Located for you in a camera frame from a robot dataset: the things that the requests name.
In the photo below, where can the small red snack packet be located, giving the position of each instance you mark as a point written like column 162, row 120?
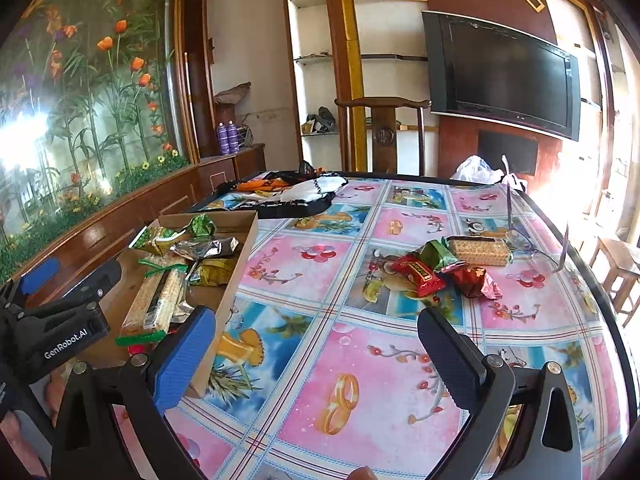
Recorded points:
column 136, row 349

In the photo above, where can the dark crumpled bundle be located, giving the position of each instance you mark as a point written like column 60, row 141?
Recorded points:
column 320, row 121

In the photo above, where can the olive yellow snack packet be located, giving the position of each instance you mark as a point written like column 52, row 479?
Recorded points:
column 212, row 272

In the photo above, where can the small green foil packet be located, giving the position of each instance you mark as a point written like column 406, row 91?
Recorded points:
column 202, row 226

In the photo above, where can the green pea snack packet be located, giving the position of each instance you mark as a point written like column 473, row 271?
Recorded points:
column 160, row 240

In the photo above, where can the person's left hand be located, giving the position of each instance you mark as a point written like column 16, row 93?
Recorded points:
column 20, row 447

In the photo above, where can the wooden sideboard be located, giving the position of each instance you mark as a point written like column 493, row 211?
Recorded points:
column 150, row 200

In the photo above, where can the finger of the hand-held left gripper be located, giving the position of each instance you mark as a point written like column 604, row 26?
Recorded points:
column 102, row 287
column 40, row 276

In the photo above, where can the black white orange cloth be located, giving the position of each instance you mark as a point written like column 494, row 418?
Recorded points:
column 300, row 197

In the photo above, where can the silver foil dark snack packet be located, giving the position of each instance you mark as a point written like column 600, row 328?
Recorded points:
column 205, row 249

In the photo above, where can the white plastic bag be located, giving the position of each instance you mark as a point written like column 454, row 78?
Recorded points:
column 475, row 170

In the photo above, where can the black rectangular wall panel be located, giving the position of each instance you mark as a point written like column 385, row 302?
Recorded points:
column 507, row 152

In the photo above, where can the red snack packet yellow label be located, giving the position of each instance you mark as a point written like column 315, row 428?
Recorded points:
column 417, row 275

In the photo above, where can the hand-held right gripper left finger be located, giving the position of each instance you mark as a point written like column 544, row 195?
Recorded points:
column 182, row 360

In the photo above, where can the wooden stool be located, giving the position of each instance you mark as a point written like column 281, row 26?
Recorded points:
column 617, row 260

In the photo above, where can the long cracker packet black stripe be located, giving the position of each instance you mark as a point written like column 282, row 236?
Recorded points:
column 152, row 302

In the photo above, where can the brown paper bag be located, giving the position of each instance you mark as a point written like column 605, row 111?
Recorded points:
column 232, row 94

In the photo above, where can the dark red foil candy packet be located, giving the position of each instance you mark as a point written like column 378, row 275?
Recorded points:
column 475, row 282

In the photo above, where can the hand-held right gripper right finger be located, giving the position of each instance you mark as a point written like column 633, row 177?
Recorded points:
column 450, row 355

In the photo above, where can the white wall shelf unit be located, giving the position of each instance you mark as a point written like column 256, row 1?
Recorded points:
column 315, row 35

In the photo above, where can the brown cardboard box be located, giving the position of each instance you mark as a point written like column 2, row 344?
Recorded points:
column 235, row 270

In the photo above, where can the printed tablecloth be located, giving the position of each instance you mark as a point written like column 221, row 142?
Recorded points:
column 350, row 360

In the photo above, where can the purple-armed eyeglasses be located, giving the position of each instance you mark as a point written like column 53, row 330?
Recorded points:
column 512, row 230

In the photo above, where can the wooden chair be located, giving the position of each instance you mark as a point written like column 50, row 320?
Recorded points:
column 384, row 135

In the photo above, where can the flat screen television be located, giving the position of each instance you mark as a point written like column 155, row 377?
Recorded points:
column 505, row 75

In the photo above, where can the green foil snack packet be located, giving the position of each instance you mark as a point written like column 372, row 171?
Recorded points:
column 440, row 256

